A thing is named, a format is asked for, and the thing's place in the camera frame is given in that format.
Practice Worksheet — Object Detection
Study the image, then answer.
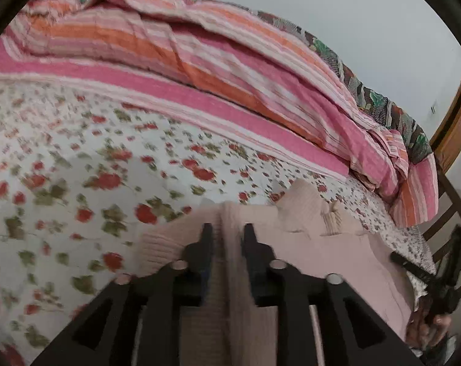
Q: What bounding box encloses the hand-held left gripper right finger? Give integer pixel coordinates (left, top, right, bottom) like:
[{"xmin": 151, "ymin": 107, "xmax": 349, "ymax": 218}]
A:
[{"xmin": 242, "ymin": 223, "xmax": 426, "ymax": 366}]

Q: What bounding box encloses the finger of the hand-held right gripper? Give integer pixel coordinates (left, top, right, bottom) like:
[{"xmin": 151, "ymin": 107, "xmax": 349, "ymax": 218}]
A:
[
  {"xmin": 390, "ymin": 251, "xmax": 440, "ymax": 285},
  {"xmin": 442, "ymin": 226, "xmax": 461, "ymax": 287}
]

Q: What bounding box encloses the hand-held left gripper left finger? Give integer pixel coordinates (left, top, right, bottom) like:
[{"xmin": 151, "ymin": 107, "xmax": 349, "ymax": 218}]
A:
[{"xmin": 32, "ymin": 223, "xmax": 216, "ymax": 366}]

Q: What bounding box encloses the pink knit sweater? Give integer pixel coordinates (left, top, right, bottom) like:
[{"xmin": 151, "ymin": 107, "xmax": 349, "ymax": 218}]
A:
[{"xmin": 137, "ymin": 178, "xmax": 426, "ymax": 366}]

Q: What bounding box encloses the person's right hand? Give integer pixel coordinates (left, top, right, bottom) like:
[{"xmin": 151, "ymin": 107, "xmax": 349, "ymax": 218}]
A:
[{"xmin": 406, "ymin": 305, "xmax": 454, "ymax": 356}]

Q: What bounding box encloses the brown wooden door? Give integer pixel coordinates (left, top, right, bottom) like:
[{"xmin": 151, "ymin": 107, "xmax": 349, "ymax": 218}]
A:
[{"xmin": 431, "ymin": 66, "xmax": 461, "ymax": 174}]

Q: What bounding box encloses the white floral bedsheet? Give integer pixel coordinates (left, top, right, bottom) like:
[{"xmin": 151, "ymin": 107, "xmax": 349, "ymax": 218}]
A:
[{"xmin": 0, "ymin": 80, "xmax": 437, "ymax": 366}]

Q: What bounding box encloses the dark floral patchwork quilt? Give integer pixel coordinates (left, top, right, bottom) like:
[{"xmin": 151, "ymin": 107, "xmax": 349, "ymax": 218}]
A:
[{"xmin": 257, "ymin": 9, "xmax": 433, "ymax": 164}]

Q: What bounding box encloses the pink orange striped quilt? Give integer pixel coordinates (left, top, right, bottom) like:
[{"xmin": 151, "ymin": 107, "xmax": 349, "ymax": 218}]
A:
[{"xmin": 0, "ymin": 0, "xmax": 439, "ymax": 227}]

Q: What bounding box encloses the dark wooden bed frame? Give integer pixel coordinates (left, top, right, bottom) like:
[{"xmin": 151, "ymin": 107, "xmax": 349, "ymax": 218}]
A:
[{"xmin": 421, "ymin": 156, "xmax": 461, "ymax": 298}]

